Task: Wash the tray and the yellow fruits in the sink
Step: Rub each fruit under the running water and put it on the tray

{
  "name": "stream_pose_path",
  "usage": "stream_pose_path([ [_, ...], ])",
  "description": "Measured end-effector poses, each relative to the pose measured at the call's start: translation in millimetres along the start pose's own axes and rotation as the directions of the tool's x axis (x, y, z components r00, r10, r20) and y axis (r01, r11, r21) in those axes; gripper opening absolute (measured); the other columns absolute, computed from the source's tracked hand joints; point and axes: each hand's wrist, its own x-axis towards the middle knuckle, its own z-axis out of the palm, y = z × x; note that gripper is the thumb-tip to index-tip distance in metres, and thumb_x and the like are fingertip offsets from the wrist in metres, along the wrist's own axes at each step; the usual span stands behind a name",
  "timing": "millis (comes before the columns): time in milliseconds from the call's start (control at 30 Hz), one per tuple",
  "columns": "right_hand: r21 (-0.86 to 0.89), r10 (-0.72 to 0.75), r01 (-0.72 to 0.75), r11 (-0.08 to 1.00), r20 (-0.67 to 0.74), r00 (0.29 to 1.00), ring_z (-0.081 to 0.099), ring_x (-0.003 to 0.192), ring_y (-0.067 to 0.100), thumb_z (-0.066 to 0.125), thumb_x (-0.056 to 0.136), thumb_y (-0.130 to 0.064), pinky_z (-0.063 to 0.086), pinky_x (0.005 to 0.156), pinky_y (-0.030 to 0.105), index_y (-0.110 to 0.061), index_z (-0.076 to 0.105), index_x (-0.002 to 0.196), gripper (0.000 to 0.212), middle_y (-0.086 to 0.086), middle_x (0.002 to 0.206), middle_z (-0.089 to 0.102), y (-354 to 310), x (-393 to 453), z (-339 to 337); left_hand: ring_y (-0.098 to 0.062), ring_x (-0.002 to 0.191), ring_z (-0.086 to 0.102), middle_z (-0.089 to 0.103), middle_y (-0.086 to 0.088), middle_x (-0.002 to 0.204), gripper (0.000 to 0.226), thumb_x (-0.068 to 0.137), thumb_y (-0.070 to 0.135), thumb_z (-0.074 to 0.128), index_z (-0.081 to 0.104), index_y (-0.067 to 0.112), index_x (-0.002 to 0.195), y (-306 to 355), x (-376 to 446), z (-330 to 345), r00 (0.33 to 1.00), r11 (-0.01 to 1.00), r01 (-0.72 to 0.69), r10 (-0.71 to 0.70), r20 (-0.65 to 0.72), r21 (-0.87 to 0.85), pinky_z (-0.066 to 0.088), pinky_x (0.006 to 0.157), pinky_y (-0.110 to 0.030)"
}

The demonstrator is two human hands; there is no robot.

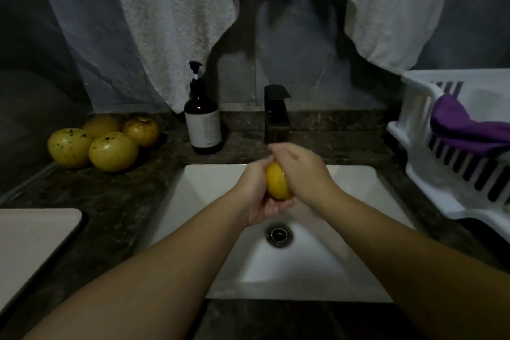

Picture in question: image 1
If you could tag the group of yellow apples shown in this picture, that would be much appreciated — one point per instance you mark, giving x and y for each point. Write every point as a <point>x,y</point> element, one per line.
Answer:
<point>113,152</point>

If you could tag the person's left forearm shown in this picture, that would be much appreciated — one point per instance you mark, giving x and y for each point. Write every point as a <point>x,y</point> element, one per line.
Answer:
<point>127,284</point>

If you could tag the person's right hand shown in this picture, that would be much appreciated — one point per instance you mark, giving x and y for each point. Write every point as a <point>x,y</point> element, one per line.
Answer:
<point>311,176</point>

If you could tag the person's right forearm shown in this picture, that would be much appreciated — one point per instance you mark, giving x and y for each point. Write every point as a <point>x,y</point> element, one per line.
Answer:
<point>422,260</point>

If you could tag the dark soap pump bottle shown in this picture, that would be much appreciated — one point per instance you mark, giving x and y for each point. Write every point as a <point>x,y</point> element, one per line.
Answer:
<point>203,122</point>

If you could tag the black faucet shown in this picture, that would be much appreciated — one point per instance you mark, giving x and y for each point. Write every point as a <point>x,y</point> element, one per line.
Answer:
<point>276,109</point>

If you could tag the white hanging towel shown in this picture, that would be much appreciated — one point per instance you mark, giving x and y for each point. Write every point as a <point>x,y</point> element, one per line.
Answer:
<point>167,17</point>

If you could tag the metal sink drain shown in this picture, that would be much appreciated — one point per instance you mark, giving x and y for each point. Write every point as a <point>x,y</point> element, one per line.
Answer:
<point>280,235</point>

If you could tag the beige plastic tray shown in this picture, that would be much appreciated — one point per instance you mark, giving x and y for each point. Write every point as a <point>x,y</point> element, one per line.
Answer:
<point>28,252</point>

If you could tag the spotted yellow apple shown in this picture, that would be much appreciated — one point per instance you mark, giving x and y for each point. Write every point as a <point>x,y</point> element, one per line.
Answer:
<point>277,183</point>

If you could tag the white plastic basket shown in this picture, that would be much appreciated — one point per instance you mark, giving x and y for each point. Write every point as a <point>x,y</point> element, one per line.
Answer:
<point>414,125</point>

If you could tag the white sink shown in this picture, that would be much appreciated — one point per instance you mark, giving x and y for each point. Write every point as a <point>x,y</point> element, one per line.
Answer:
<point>350,264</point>

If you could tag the purple cloth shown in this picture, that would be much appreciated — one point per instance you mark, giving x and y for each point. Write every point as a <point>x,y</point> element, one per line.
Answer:
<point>466,128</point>

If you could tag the person's left hand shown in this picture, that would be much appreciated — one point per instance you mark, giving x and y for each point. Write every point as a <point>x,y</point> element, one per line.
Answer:
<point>253,192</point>

